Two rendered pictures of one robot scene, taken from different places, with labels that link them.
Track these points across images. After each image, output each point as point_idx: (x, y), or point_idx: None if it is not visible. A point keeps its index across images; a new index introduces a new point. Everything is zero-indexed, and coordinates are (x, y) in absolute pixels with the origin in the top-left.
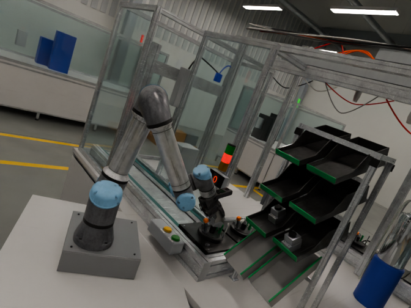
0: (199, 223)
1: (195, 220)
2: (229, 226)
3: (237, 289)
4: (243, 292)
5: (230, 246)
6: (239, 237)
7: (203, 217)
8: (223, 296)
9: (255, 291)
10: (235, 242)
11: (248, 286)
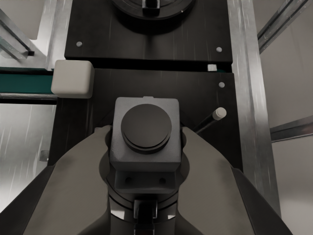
0: (58, 141)
1: (16, 98)
2: (111, 10)
3: (292, 164)
4: (302, 155)
5: (227, 116)
6: (180, 28)
7: (21, 69)
8: (308, 229)
9: (304, 116)
10: (209, 73)
11: (285, 122)
